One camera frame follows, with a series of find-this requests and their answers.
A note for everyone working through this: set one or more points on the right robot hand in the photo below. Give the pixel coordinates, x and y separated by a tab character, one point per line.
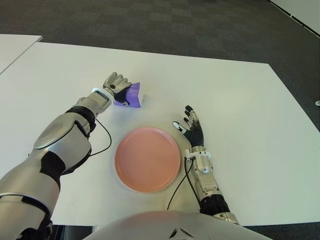
196	136

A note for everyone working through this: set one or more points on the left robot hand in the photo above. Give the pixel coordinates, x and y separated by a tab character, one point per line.
117	83

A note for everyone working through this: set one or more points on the purple tissue paper pack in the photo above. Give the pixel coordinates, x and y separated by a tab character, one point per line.
135	96

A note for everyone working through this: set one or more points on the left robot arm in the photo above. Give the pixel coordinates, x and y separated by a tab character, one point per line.
60	140

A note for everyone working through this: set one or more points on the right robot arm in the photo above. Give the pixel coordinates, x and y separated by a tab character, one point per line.
208	180

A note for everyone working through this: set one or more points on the pink round plate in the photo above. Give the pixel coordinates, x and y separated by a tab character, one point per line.
147	160

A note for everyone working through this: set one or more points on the silver robot torso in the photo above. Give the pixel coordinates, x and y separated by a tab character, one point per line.
160	226

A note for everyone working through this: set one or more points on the white side table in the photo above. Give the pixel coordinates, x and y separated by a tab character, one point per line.
15	48

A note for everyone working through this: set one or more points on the small white floor object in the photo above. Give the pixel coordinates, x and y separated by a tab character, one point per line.
318	103

